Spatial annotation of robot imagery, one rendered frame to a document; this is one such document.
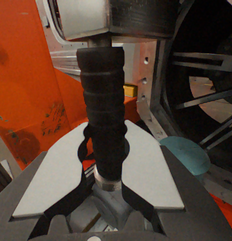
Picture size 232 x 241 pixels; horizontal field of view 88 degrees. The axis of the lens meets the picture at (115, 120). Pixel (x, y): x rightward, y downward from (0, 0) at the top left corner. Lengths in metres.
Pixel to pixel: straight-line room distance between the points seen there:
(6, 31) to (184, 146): 0.39
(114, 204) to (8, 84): 0.48
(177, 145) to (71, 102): 0.33
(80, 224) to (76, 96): 0.65
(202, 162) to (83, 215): 0.72
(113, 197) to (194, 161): 0.39
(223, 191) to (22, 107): 0.50
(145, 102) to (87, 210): 0.69
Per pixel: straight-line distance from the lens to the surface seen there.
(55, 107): 0.38
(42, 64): 0.36
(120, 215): 0.54
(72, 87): 0.42
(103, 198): 0.57
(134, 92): 0.65
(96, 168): 0.17
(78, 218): 0.85
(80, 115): 0.45
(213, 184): 0.39
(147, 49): 0.32
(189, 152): 0.24
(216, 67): 0.38
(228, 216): 0.44
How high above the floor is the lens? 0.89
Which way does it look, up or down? 30 degrees down
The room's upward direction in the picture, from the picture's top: 3 degrees counter-clockwise
